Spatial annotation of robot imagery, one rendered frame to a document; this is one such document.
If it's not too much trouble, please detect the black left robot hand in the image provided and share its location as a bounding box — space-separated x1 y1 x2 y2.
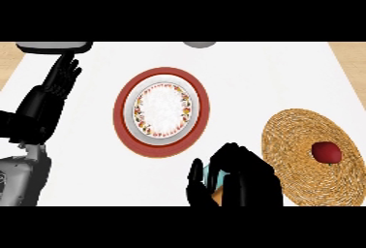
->
0 52 84 145

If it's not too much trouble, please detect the round wicker placemat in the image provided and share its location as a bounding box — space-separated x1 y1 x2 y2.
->
260 108 366 207

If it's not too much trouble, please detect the pale grey appliance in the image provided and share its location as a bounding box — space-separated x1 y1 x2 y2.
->
15 41 94 54

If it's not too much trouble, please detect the blue and orange cupcake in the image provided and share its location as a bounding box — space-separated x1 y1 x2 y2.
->
204 162 232 207

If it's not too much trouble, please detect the grey round object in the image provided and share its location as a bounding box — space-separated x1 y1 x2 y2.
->
181 41 218 49

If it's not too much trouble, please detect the red rimmed white plate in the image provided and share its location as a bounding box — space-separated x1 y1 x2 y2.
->
112 66 211 159

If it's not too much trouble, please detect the red apple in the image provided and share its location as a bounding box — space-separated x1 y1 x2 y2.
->
310 140 344 166

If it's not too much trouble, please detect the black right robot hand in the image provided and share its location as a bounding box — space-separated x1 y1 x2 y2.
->
184 141 286 207

